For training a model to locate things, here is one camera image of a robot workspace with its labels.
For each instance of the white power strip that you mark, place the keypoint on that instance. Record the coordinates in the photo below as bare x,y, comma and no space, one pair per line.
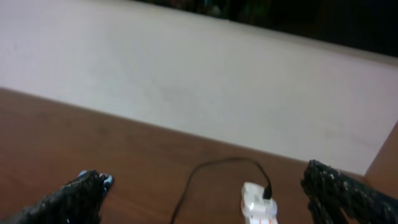
249,220

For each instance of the white USB charger plug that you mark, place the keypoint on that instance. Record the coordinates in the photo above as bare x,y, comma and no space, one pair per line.
253,204

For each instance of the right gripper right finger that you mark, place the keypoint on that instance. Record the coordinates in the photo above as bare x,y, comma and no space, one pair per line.
334,197

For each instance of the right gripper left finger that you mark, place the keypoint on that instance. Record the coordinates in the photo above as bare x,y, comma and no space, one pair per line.
78,201

